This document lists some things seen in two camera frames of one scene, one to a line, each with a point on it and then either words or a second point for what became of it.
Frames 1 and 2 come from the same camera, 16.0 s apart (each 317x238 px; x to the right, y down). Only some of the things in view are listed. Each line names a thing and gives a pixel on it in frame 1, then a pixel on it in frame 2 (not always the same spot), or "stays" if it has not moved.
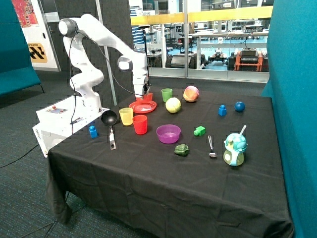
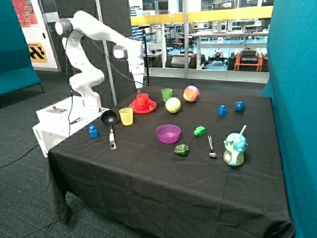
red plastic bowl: (147, 97) -> (141, 107)
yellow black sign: (37, 53) stays
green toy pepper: (182, 149) stays
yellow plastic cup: (126, 114) stays
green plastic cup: (167, 93) stays
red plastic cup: (140, 123) -> (142, 98)
